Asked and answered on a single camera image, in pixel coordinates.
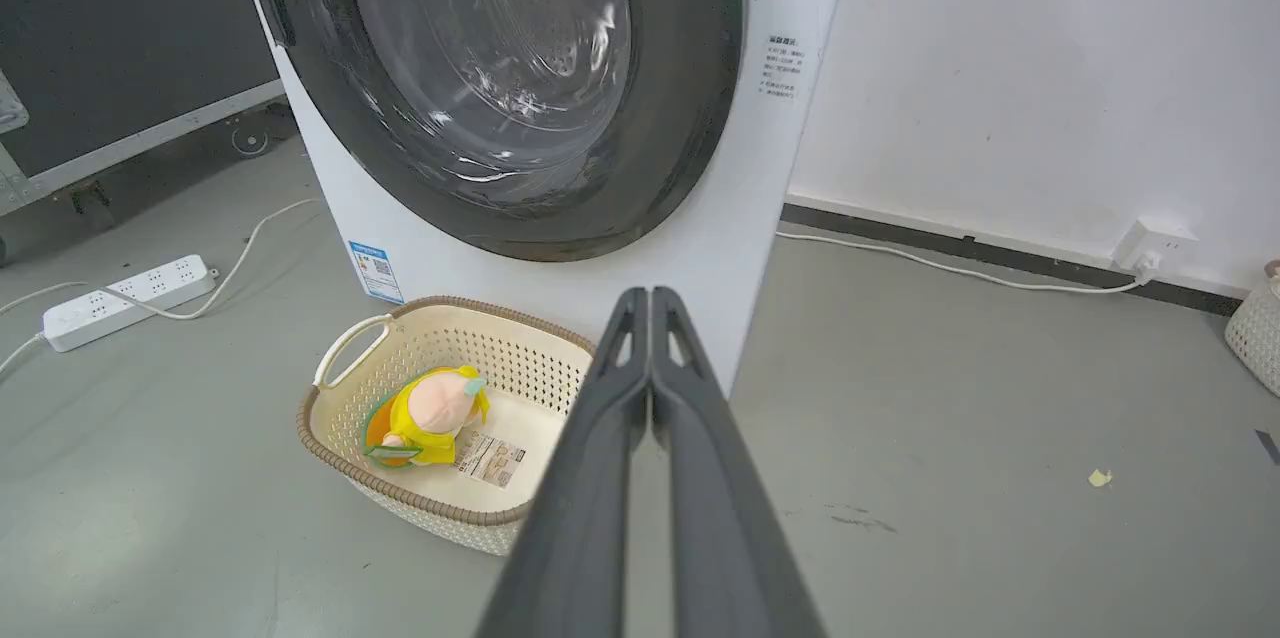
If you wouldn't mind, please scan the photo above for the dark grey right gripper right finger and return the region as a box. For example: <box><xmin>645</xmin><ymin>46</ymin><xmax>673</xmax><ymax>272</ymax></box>
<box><xmin>651</xmin><ymin>287</ymin><xmax>827</xmax><ymax>638</ymax></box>

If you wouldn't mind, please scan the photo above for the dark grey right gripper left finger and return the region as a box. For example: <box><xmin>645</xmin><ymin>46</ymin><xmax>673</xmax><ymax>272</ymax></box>
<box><xmin>475</xmin><ymin>287</ymin><xmax>652</xmax><ymax>638</ymax></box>

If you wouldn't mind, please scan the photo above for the white washing machine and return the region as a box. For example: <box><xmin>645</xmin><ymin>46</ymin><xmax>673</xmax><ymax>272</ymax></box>
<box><xmin>226</xmin><ymin>0</ymin><xmax>859</xmax><ymax>397</ymax></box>

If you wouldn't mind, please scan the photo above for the round dark washing machine door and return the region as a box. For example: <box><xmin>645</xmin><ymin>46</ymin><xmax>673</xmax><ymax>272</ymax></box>
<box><xmin>249</xmin><ymin>0</ymin><xmax>748</xmax><ymax>263</ymax></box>

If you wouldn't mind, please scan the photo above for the white paper tag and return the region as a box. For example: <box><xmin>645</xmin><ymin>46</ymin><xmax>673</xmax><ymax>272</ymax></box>
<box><xmin>453</xmin><ymin>431</ymin><xmax>527</xmax><ymax>489</ymax></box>

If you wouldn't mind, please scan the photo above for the yellow plush doll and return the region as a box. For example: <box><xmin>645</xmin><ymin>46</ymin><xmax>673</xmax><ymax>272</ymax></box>
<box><xmin>361</xmin><ymin>365</ymin><xmax>491</xmax><ymax>470</ymax></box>

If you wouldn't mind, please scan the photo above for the cream perforated laundry basket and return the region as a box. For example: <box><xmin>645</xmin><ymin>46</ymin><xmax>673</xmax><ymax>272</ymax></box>
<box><xmin>297</xmin><ymin>295</ymin><xmax>598</xmax><ymax>557</ymax></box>

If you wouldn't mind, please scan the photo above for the blue energy label sticker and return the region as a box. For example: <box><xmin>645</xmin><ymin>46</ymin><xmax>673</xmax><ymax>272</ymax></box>
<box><xmin>347</xmin><ymin>240</ymin><xmax>406</xmax><ymax>305</ymax></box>

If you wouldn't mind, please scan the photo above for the white warning text sticker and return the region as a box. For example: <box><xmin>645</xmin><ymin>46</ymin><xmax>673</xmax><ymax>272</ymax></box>
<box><xmin>760</xmin><ymin>34</ymin><xmax>801</xmax><ymax>101</ymax></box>

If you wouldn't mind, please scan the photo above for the white power strip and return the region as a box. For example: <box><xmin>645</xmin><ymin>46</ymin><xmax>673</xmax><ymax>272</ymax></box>
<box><xmin>42</xmin><ymin>254</ymin><xmax>220</xmax><ymax>353</ymax></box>

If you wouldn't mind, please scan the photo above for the white perforated basket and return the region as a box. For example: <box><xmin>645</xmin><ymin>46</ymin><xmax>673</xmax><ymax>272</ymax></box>
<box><xmin>1224</xmin><ymin>261</ymin><xmax>1280</xmax><ymax>397</ymax></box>

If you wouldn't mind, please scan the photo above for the black flight case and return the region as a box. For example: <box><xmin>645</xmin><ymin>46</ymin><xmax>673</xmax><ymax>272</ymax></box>
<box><xmin>0</xmin><ymin>0</ymin><xmax>291</xmax><ymax>219</ymax></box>

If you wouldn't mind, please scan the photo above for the white wall plug with cable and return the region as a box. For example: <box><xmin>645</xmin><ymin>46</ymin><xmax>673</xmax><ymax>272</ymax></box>
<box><xmin>776</xmin><ymin>231</ymin><xmax>1151</xmax><ymax>295</ymax></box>

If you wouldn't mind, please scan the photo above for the white power strip cable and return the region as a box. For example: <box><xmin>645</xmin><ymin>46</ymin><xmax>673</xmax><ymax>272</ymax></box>
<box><xmin>98</xmin><ymin>198</ymin><xmax>321</xmax><ymax>322</ymax></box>

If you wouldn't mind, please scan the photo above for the white wall plug adapter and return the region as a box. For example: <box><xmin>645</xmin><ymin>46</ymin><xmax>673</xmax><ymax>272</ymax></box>
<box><xmin>1113</xmin><ymin>218</ymin><xmax>1199</xmax><ymax>276</ymax></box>

